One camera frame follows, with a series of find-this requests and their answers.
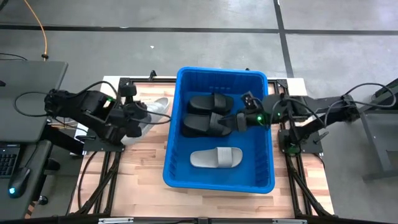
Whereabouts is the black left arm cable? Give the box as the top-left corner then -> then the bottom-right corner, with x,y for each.
13,80 -> 172,125

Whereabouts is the grey slide sandal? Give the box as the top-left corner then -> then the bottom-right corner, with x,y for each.
121,97 -> 171,146
189,146 -> 244,169

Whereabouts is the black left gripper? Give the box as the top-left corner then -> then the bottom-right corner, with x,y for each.
116,98 -> 149,138

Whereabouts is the black side table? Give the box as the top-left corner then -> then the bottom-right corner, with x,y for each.
357,77 -> 398,183

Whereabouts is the thin black floor cable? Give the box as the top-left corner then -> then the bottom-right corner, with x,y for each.
0,52 -> 29,62

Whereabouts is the blue plastic bin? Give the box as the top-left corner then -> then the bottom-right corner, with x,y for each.
162,66 -> 276,194

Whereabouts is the silver metal bracket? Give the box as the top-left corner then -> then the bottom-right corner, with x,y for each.
272,218 -> 308,224
98,217 -> 134,224

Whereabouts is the black camera crossbar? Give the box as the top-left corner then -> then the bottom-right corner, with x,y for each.
0,214 -> 398,224

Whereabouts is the dark keyboard desk surface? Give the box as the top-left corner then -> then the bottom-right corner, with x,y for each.
0,139 -> 54,220

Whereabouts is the black keyboard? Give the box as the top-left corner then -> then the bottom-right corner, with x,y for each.
0,144 -> 21,179

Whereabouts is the grey side desk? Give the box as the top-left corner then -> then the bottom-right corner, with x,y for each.
0,60 -> 69,144

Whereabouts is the black cable on table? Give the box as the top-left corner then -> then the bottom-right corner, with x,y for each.
76,151 -> 98,210

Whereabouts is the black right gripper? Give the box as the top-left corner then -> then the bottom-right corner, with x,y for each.
220,107 -> 273,133

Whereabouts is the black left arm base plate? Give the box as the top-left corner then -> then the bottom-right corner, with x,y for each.
82,136 -> 125,153

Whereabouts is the black aluminium table frame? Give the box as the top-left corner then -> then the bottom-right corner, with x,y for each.
70,76 -> 335,218

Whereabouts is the yellow cable with black plug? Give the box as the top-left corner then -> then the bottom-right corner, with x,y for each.
24,0 -> 50,60

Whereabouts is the black computer mouse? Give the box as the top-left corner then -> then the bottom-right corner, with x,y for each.
7,167 -> 31,199

